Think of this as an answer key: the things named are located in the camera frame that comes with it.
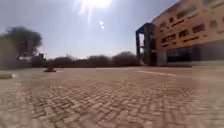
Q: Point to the row of dark bushes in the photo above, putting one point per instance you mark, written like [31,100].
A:
[96,61]

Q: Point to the brown brick paved ground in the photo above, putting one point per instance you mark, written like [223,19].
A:
[110,96]

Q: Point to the low dark object on pavement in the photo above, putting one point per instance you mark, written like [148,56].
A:
[50,69]

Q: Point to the orange building with dark windows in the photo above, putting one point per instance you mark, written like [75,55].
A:
[190,33]

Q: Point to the large dark tree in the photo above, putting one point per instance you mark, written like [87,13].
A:
[21,41]

